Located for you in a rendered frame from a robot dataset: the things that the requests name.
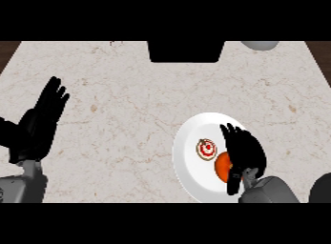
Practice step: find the pale grey round object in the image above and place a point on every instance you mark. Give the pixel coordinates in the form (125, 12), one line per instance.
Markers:
(261, 45)

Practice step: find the red and cream can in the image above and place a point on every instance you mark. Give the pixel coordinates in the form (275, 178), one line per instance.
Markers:
(206, 149)

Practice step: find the orange squash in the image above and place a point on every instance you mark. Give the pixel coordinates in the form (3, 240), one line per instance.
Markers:
(222, 168)

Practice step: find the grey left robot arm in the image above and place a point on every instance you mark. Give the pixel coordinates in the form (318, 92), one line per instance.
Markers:
(20, 187)

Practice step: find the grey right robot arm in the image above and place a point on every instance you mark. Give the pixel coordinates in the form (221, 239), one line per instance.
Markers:
(266, 189)

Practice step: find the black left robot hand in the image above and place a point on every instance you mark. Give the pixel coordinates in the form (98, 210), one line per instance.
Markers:
(36, 127)

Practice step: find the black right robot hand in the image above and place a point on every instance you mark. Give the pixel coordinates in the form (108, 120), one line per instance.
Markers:
(246, 151)

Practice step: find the white round plate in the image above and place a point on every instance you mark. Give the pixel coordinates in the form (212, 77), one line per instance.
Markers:
(196, 158)

